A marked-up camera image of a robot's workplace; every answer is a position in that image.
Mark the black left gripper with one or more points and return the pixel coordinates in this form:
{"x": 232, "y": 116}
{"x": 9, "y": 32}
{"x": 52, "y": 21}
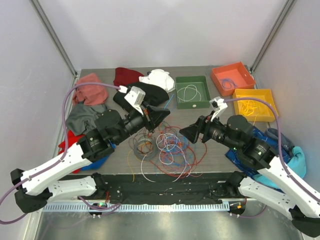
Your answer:
{"x": 153, "y": 116}

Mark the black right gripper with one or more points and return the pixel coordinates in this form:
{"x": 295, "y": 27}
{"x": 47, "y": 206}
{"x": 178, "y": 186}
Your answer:
{"x": 203, "y": 124}

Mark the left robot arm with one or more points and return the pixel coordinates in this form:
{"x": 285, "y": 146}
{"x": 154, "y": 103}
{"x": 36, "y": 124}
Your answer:
{"x": 42, "y": 184}

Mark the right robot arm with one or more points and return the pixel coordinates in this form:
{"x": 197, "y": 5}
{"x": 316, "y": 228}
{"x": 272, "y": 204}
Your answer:
{"x": 296, "y": 200}

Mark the black cloth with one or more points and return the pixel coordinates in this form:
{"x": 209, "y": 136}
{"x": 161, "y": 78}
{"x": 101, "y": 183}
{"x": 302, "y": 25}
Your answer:
{"x": 154, "y": 95}

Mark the white cloth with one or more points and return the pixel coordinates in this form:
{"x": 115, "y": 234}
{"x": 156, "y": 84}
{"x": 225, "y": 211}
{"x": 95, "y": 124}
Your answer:
{"x": 160, "y": 78}

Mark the green plastic bin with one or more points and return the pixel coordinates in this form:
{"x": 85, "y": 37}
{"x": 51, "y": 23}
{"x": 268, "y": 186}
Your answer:
{"x": 192, "y": 92}

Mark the blue plaid shirt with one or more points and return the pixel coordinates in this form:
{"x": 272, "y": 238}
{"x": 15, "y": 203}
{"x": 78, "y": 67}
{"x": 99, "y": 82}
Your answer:
{"x": 232, "y": 155}

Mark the dark red cloth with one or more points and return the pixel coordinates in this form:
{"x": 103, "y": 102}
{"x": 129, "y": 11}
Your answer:
{"x": 124, "y": 76}

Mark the orange plastic bin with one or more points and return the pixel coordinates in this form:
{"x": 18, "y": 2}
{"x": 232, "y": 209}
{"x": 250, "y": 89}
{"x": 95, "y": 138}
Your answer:
{"x": 227, "y": 78}

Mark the pink cloth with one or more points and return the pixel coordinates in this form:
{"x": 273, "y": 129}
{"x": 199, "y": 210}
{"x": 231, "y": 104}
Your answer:
{"x": 90, "y": 95}

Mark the yellow plastic bin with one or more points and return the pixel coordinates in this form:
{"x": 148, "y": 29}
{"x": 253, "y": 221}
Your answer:
{"x": 252, "y": 110}

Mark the grey cloth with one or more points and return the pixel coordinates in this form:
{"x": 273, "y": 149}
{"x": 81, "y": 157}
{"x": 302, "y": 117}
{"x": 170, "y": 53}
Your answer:
{"x": 82, "y": 118}

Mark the grey-blue cloth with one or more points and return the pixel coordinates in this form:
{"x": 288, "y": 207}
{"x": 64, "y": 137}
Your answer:
{"x": 286, "y": 144}

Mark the bright red cloth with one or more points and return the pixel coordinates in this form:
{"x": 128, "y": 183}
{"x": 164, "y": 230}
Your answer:
{"x": 72, "y": 138}

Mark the turquoise cloth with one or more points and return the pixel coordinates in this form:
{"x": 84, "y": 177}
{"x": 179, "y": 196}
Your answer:
{"x": 295, "y": 160}

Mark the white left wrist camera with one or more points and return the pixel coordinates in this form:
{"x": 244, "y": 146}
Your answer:
{"x": 134, "y": 96}

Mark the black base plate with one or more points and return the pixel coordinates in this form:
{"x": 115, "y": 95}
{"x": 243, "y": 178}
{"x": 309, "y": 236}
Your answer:
{"x": 152, "y": 189}

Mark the white slotted cable duct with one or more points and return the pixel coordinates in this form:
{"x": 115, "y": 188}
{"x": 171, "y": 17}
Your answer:
{"x": 125, "y": 208}

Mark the left aluminium frame post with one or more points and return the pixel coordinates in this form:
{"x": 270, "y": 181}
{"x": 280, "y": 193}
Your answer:
{"x": 53, "y": 35}

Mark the aluminium frame post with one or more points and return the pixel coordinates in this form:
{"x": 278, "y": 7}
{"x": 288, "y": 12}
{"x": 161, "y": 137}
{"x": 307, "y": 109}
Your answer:
{"x": 53, "y": 35}
{"x": 281, "y": 18}

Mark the right aluminium frame post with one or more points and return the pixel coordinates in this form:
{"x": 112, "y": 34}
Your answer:
{"x": 281, "y": 18}

